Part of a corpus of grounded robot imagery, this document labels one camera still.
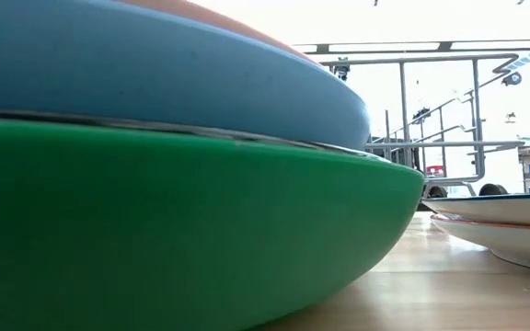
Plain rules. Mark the blue striped white plate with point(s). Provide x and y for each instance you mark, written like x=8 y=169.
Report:
x=499 y=210

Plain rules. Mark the white plate red rim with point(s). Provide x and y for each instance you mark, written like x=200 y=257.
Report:
x=522 y=248

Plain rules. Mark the green plate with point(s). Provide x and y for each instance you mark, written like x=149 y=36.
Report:
x=154 y=230

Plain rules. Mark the red box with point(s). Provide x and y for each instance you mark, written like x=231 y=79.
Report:
x=435 y=171

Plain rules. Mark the pink plate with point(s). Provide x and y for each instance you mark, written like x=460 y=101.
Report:
x=173 y=4

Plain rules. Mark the small ceiling fixture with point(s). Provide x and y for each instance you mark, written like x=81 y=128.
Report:
x=511 y=117

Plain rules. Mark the round dark ceiling lamp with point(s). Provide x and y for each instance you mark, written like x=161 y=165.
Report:
x=511 y=79

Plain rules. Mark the blue dashed ceiling strip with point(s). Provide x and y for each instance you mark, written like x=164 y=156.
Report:
x=529 y=57

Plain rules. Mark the dark hanging camera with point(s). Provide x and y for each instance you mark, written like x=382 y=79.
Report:
x=341 y=70

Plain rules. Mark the dark ceiling rail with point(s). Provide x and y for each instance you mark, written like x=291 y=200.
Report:
x=322 y=49

